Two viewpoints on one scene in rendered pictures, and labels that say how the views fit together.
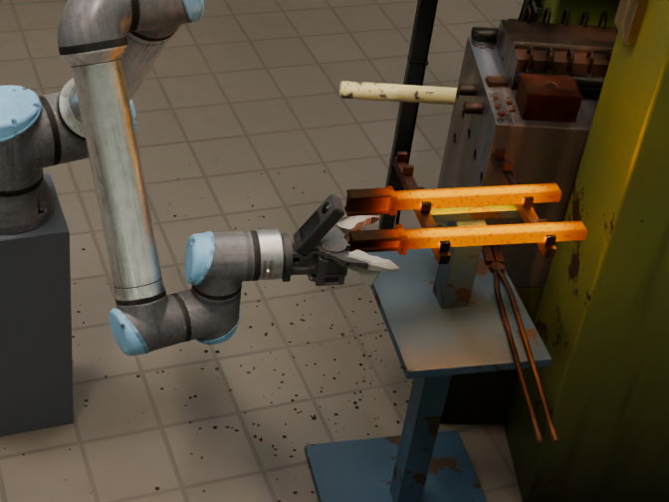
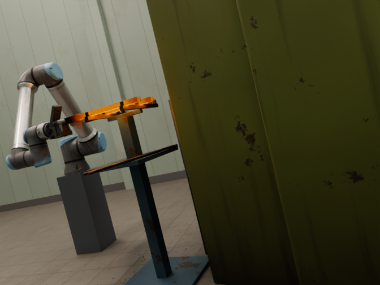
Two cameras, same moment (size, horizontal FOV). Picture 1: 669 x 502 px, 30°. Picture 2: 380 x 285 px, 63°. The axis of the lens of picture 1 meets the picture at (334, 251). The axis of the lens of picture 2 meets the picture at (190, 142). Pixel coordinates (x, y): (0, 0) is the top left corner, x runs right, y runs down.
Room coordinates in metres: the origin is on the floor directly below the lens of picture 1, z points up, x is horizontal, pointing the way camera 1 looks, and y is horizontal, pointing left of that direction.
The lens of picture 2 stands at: (1.05, -1.55, 0.75)
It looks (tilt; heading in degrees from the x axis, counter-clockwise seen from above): 3 degrees down; 44
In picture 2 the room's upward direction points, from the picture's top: 13 degrees counter-clockwise
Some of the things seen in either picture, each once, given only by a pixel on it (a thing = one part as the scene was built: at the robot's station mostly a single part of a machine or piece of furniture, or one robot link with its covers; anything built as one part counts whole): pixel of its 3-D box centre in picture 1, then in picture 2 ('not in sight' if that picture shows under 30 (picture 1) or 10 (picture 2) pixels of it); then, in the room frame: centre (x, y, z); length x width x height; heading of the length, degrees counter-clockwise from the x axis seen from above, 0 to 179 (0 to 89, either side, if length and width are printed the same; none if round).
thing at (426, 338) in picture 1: (449, 301); (135, 159); (1.99, -0.25, 0.64); 0.40 x 0.30 x 0.02; 19
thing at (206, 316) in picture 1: (209, 307); (39, 155); (1.71, 0.21, 0.78); 0.12 x 0.09 x 0.12; 125
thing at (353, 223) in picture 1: (355, 231); (78, 123); (1.85, -0.03, 0.89); 0.09 x 0.03 x 0.06; 143
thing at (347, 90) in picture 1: (423, 94); not in sight; (2.84, -0.17, 0.62); 0.44 x 0.05 x 0.05; 100
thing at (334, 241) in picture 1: (314, 255); (57, 129); (1.77, 0.04, 0.89); 0.12 x 0.08 x 0.09; 108
